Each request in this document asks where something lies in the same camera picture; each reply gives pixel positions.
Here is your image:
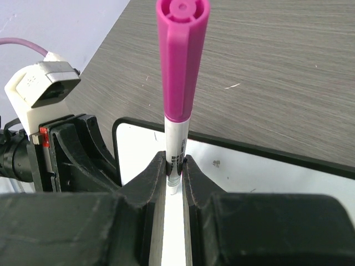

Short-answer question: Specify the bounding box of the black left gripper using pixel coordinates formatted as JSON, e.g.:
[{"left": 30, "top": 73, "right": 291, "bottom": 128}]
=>
[{"left": 27, "top": 114, "right": 121, "bottom": 192}]

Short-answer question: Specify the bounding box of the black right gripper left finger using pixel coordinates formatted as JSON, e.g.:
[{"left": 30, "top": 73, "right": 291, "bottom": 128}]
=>
[{"left": 1, "top": 151, "right": 166, "bottom": 265}]

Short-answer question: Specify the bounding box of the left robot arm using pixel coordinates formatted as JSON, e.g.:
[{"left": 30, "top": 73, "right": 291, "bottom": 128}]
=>
[{"left": 1, "top": 114, "right": 121, "bottom": 192}]

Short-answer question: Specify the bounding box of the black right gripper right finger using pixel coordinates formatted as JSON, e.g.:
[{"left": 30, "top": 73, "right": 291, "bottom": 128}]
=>
[{"left": 182, "top": 156, "right": 354, "bottom": 265}]

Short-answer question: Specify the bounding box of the magenta capped white marker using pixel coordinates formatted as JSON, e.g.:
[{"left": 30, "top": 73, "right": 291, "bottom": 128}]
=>
[{"left": 156, "top": 0, "right": 210, "bottom": 195}]

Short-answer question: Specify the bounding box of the white whiteboard black frame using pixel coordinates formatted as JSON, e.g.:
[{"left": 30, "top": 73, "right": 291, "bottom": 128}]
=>
[{"left": 111, "top": 116, "right": 355, "bottom": 266}]

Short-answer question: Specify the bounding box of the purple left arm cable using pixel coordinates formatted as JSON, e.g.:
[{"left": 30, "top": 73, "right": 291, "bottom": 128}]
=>
[{"left": 0, "top": 37, "right": 49, "bottom": 58}]

